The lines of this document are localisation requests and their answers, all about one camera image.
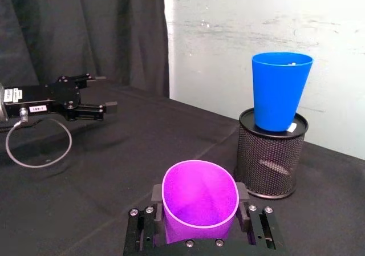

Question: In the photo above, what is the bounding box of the thin dark looped cable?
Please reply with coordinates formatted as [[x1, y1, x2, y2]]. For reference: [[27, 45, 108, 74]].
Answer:
[[5, 107, 73, 169]]

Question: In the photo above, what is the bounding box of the black mesh pen holder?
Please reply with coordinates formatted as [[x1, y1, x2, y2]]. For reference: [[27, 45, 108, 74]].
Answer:
[[233, 107, 310, 200]]

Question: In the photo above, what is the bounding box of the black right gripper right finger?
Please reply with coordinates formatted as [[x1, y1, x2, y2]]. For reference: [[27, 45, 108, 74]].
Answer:
[[234, 182, 283, 251]]

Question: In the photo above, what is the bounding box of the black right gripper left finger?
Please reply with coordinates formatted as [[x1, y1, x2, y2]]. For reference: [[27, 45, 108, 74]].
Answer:
[[123, 184, 167, 253]]

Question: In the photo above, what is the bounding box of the black curtain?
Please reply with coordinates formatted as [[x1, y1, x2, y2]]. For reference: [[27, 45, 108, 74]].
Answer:
[[0, 0, 171, 99]]

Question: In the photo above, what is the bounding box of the black table cloth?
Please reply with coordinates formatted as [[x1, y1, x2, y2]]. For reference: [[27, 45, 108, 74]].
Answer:
[[0, 80, 365, 256]]

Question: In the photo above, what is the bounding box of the blue plastic cup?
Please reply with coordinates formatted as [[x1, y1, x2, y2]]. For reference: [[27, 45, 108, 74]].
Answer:
[[251, 51, 314, 133]]

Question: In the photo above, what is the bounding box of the purple plastic cup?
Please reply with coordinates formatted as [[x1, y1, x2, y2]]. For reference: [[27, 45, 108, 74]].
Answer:
[[161, 160, 240, 245]]

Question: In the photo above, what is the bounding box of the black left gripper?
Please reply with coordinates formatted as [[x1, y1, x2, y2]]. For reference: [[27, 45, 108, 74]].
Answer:
[[3, 73, 119, 122]]

